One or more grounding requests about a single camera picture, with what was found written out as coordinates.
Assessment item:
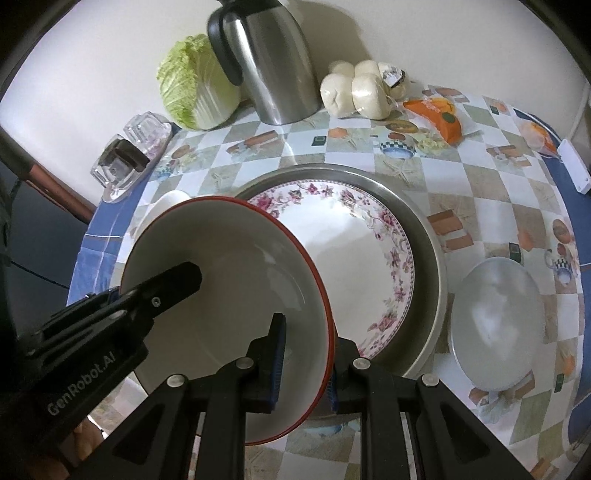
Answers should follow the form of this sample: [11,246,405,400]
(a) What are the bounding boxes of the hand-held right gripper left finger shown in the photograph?
[99,314,289,480]

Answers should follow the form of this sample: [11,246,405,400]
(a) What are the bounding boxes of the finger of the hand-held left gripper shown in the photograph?
[120,261,204,320]

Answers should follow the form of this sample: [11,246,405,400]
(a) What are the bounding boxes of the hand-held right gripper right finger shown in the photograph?
[325,337,532,480]

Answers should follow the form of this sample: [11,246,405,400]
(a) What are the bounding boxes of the red rimmed bowl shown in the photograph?
[119,196,335,446]

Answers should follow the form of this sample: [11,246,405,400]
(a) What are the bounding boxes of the pink floral rimmed plate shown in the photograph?
[242,180,415,361]

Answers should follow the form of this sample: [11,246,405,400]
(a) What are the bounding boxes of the stainless steel plate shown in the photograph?
[233,162,450,381]

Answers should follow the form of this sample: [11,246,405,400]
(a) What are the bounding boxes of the pale blue bowl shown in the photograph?
[450,257,544,393]

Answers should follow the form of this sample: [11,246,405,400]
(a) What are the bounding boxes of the small white bowl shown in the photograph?
[134,190,191,241]

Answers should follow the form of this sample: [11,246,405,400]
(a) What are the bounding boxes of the clear glass tray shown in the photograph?
[102,121,174,204]

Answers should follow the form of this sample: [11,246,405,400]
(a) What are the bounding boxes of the clear glass cup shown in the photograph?
[124,112,171,155]
[91,136,139,190]

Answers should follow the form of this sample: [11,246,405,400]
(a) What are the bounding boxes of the dark brown cup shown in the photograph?
[113,140,151,169]

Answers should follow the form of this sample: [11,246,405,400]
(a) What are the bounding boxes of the brown wooden bar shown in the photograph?
[0,127,95,224]

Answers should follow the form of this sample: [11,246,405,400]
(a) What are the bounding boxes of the napa cabbage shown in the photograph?
[157,33,242,131]

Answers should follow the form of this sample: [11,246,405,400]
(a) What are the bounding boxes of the stainless steel thermos jug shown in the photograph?
[206,0,324,126]

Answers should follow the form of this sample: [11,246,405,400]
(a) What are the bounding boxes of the checked printed tablecloth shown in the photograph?
[67,83,591,480]

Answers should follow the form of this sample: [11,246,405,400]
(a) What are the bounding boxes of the bag of white steamed buns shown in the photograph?
[320,60,411,120]

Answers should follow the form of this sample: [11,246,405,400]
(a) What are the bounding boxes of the orange snack packet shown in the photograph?
[404,97,481,146]
[519,117,559,158]

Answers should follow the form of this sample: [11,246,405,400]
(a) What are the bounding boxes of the white power bank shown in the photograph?
[556,138,591,192]

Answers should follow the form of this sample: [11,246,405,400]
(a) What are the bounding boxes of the black cable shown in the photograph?
[9,261,70,289]

